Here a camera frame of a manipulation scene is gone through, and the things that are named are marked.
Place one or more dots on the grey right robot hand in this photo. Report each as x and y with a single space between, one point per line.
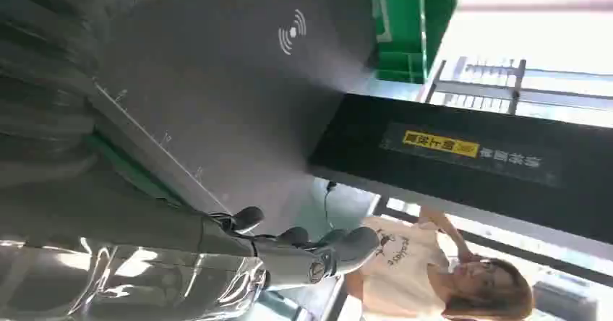
143 223

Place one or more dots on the person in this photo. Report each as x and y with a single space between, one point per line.
407 271

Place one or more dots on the black panel with yellow label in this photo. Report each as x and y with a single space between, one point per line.
455 165

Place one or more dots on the grey box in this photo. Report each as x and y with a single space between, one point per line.
565 302

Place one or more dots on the green strip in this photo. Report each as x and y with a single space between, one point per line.
129 170

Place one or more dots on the green plastic crate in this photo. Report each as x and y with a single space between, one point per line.
407 26

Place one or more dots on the ribbed grey right arm sleeve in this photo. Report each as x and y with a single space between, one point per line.
43 69

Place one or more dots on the grey metal rack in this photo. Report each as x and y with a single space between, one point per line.
503 89

